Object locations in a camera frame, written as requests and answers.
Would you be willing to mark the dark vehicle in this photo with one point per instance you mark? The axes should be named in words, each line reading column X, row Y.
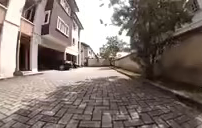
column 65, row 65

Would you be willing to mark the grey brick paved road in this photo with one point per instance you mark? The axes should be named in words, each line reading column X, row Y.
column 89, row 100

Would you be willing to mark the brown and white building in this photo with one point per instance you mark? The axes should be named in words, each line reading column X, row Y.
column 60, row 26

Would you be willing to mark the large green tree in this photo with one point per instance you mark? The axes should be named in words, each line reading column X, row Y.
column 149, row 33

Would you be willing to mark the concrete kerb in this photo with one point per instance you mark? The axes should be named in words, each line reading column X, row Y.
column 182, row 96

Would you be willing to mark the cream building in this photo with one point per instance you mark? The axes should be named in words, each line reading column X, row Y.
column 9, row 43

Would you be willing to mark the grass strip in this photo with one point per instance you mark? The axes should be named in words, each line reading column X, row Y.
column 195, row 93

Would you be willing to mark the pale wall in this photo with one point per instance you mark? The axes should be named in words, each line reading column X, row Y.
column 97, row 62

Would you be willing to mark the beige boundary wall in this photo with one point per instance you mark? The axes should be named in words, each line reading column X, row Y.
column 189, row 56

